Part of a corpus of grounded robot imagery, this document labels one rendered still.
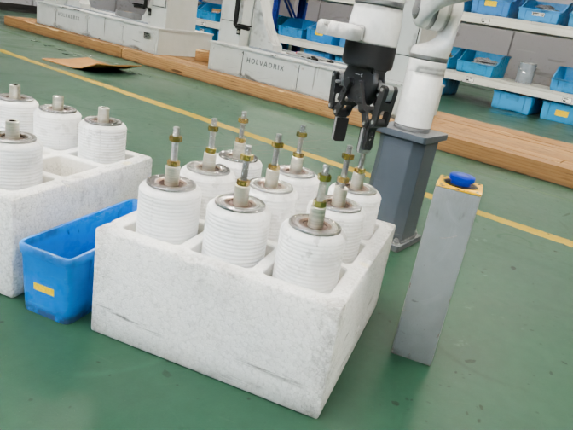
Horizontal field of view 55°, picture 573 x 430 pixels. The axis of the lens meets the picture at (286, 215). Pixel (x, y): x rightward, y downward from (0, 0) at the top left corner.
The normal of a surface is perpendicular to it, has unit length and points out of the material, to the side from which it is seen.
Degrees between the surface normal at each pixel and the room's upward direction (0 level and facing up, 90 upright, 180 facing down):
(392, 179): 90
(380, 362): 0
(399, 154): 90
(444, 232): 90
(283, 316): 90
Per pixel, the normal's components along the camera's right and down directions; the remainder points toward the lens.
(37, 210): 0.92, 0.26
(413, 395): 0.16, -0.93
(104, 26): -0.60, 0.18
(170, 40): 0.78, 0.33
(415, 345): -0.36, 0.26
